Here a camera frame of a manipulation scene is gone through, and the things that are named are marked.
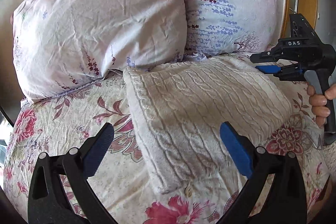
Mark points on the floral bed quilt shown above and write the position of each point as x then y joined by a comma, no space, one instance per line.
122,182

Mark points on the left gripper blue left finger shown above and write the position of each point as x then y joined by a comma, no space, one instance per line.
48,202

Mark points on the beige cable knit sweater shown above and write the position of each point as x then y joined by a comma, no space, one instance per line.
177,111

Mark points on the pink floral front pillow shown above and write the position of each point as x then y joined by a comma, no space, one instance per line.
215,27

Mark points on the pink floral pillow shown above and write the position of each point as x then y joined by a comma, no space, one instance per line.
215,27
62,45

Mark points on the right hand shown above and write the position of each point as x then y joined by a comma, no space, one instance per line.
318,103

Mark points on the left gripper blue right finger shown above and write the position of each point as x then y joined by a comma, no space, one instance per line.
286,199

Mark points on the pink floral back pillow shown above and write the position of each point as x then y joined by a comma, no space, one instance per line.
62,45

